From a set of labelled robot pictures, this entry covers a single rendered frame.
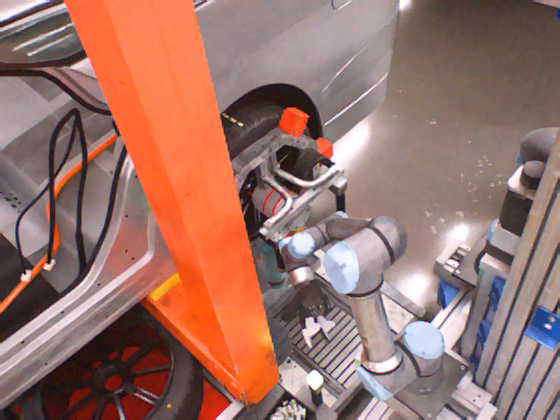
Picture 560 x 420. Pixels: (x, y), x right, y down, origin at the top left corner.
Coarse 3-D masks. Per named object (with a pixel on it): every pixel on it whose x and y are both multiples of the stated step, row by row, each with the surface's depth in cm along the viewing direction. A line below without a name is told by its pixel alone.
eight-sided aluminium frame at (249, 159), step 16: (256, 144) 219; (272, 144) 218; (288, 144) 225; (304, 144) 233; (240, 160) 214; (256, 160) 215; (240, 176) 213; (304, 176) 256; (304, 192) 260; (256, 240) 254; (256, 256) 250
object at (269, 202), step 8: (280, 184) 234; (256, 192) 234; (264, 192) 231; (272, 192) 230; (288, 192) 230; (256, 200) 234; (264, 200) 231; (272, 200) 229; (280, 200) 227; (264, 208) 232; (272, 208) 229; (280, 208) 226; (304, 208) 229; (272, 216) 230; (296, 216) 227; (304, 216) 232; (288, 224) 226; (296, 224) 230
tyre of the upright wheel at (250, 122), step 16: (256, 96) 238; (224, 112) 224; (240, 112) 224; (256, 112) 225; (272, 112) 226; (224, 128) 218; (240, 128) 217; (256, 128) 220; (272, 128) 227; (240, 144) 218
